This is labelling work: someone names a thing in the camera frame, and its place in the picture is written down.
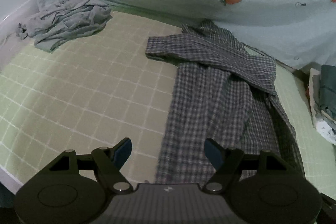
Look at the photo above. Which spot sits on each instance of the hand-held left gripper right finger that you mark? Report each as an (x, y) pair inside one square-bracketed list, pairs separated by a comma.
[(214, 153)]

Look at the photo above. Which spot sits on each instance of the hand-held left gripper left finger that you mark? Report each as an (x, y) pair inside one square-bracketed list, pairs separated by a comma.
[(122, 151)]

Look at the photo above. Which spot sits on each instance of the blue checked shirt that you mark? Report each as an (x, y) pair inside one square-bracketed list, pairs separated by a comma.
[(215, 87)]

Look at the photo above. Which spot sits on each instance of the pile of folded clothes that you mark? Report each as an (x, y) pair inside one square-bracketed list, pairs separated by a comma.
[(324, 98)]

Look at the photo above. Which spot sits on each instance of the grey garment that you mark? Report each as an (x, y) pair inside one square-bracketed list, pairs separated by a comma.
[(68, 19)]

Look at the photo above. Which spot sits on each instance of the white plastic sheet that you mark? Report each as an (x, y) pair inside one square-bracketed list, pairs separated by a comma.
[(13, 16)]

